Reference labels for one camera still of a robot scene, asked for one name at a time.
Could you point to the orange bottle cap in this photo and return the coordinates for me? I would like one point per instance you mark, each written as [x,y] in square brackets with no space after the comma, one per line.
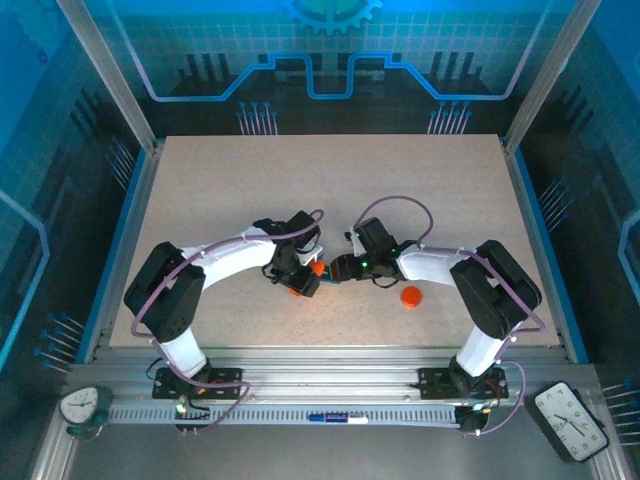
[411,297]

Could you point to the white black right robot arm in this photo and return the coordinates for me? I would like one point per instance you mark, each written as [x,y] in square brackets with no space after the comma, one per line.
[430,267]

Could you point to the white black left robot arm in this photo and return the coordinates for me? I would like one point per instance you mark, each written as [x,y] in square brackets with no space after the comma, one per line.
[235,257]

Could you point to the aluminium base beam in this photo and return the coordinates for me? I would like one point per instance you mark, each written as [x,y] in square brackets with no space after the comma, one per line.
[325,370]

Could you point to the blue white marker pen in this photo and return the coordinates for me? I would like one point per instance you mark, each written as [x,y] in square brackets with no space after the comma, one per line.
[330,418]

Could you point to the blue table edge strip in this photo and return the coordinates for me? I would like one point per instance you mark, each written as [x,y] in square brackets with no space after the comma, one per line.
[126,210]
[537,210]

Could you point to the black connector block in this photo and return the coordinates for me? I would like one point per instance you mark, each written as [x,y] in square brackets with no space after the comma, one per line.
[470,422]

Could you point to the round green alarm clock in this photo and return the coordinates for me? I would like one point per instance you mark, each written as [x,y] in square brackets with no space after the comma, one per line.
[79,405]

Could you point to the black rectangular clock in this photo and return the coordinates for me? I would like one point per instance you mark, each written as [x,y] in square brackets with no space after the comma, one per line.
[567,422]

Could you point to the aluminium side rail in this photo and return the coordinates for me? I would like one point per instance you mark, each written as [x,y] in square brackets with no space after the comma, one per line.
[523,210]
[140,210]

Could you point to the aluminium frame post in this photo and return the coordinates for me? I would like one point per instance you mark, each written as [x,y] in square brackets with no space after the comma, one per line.
[111,75]
[549,75]

